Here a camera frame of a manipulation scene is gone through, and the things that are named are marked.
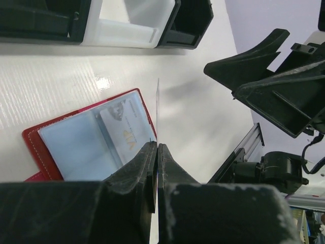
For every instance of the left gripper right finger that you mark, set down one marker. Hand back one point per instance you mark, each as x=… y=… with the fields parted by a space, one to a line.
x=183 y=203

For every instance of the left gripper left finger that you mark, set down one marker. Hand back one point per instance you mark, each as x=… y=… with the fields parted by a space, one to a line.
x=128 y=200

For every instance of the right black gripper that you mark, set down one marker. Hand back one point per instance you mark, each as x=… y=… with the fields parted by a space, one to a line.
x=292 y=100

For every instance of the red leather card holder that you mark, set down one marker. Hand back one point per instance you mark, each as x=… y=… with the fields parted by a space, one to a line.
x=76 y=146

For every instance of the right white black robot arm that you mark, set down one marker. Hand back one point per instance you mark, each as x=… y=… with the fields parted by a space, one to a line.
x=280 y=169

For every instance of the right black bin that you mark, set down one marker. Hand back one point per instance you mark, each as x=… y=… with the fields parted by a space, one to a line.
x=187 y=24

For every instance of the black bin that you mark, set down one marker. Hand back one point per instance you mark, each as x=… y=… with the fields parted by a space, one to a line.
x=44 y=22
x=187 y=24

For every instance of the white middle bin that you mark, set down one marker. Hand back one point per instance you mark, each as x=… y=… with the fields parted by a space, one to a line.
x=131 y=24

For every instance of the left black bin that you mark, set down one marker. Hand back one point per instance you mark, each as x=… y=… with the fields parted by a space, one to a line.
x=44 y=22

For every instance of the aluminium front rail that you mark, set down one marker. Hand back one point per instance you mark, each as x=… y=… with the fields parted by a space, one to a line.
x=251 y=145

